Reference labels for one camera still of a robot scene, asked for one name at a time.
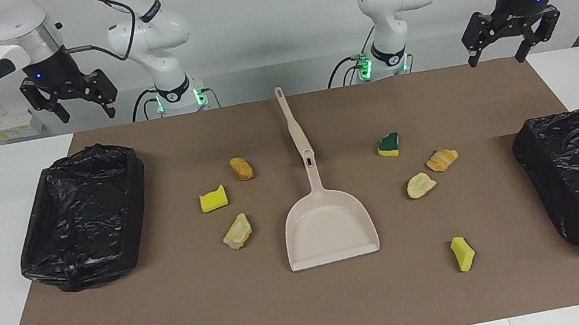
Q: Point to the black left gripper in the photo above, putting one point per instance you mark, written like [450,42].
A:
[521,8]

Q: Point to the white wall socket boxes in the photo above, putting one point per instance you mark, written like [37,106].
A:
[12,127]

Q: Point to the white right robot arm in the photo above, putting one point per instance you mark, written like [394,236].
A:
[150,32]

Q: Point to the beige plastic dustpan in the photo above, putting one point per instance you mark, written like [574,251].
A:
[330,226]

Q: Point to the brown table mat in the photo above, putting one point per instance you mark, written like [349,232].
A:
[350,306]

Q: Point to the yellow wedge sponge piece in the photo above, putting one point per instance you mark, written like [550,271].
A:
[463,254]

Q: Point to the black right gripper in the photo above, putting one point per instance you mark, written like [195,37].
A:
[56,72]

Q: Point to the yellow notched sponge piece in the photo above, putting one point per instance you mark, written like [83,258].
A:
[213,201]

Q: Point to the pale greenish bread chunk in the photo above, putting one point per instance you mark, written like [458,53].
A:
[237,232]

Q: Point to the green and yellow sponge piece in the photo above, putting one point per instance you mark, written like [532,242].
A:
[389,146]

